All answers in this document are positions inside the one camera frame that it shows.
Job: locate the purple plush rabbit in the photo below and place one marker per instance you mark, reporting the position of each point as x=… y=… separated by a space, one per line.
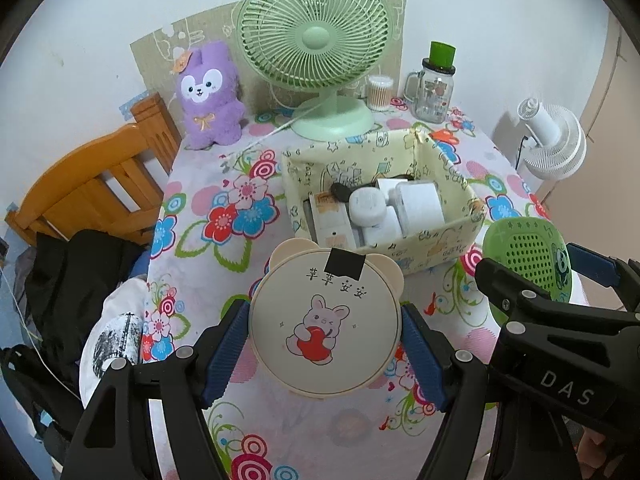
x=210 y=120

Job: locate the blue cloth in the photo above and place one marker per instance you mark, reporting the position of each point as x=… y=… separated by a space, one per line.
x=141 y=264

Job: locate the white floor fan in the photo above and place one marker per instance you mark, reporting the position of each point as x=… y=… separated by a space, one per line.
x=555 y=140

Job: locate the white charger brick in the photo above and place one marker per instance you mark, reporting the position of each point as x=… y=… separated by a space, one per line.
x=382 y=235

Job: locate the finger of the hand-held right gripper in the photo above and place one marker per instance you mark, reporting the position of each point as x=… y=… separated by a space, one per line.
x=505 y=290
x=595 y=262

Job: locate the glass mug jar green lid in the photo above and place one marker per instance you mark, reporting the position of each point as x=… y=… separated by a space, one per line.
x=432 y=95

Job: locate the yellow printed storage box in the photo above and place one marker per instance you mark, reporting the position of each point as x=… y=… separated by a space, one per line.
x=440 y=247

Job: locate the large white cube charger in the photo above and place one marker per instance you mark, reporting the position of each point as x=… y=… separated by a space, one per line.
x=422 y=207

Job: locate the black jacket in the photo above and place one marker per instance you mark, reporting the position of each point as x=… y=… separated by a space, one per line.
x=75 y=280

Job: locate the black backpack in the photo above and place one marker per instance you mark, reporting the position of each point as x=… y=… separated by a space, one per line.
x=30 y=400

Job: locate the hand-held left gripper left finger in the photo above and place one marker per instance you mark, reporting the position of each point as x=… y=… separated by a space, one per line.
x=225 y=345

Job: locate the green round perforated case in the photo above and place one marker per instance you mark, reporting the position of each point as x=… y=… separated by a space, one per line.
x=525 y=255

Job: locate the white power strip box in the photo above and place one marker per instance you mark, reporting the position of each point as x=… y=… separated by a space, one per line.
x=330 y=220

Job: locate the beige wooden door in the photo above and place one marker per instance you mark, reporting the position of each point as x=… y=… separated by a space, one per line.
x=610 y=135

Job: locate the green desk fan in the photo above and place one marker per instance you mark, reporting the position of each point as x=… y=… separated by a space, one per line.
x=315 y=40

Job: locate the floral tablecloth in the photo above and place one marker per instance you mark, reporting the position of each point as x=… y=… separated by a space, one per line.
x=210 y=270

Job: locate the white printed tote bag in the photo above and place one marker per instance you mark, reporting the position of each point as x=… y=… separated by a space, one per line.
x=115 y=340

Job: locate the white round device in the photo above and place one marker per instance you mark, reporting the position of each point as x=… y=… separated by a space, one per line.
x=365 y=205

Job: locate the small white cube charger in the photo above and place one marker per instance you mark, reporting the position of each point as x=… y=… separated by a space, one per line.
x=387 y=190

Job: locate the cream bear-ear round mirror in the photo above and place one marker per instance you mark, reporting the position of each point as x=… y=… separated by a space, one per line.
x=325 y=320

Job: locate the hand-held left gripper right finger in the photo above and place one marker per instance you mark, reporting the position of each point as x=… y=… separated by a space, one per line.
x=425 y=355

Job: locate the blue patterned tape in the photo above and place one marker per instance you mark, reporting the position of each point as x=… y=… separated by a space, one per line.
x=135 y=103

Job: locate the person's right hand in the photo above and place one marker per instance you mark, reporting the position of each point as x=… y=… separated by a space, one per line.
x=592 y=455

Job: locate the cotton swab container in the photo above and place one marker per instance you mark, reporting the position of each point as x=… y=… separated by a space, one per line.
x=380 y=95

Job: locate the black key fob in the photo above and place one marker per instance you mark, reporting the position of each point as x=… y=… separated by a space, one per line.
x=341 y=191

